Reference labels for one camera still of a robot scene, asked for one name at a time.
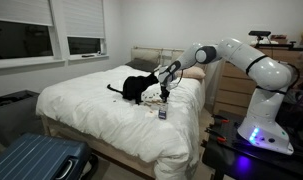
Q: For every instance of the white window blind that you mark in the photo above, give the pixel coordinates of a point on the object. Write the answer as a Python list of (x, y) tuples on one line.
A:
[(26, 11), (84, 18)]

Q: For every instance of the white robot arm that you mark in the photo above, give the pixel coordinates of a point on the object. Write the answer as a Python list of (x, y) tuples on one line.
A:
[(272, 78)]

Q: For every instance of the blue hard suitcase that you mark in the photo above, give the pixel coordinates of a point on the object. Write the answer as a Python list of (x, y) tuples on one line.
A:
[(40, 157)]

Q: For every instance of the dark grey pillow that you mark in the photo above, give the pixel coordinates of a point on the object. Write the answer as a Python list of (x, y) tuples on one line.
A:
[(143, 65)]

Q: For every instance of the black clamp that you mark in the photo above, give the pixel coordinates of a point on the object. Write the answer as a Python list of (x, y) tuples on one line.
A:
[(220, 137)]

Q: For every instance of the white quilted duvet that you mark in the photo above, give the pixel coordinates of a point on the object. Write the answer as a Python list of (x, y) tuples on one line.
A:
[(117, 126)]

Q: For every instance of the camera on dresser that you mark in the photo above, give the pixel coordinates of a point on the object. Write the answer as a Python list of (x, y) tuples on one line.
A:
[(259, 33)]

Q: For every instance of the dark grey ottoman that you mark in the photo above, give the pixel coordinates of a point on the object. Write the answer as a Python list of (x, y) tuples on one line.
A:
[(18, 116)]

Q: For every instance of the wooden dresser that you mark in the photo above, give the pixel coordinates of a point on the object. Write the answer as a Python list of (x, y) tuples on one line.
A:
[(236, 88)]

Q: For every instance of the black cat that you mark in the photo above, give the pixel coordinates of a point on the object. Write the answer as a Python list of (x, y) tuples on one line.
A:
[(134, 86)]

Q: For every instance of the orange handled clamp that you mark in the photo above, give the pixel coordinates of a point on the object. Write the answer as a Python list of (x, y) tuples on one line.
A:
[(221, 118)]

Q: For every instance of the black robot table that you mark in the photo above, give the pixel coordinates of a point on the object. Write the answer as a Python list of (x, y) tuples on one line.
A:
[(240, 160)]

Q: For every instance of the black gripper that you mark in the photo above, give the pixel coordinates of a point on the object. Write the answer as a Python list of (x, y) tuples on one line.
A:
[(164, 94)]

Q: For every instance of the pink pillow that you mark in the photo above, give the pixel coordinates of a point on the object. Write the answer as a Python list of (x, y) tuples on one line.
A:
[(192, 72)]

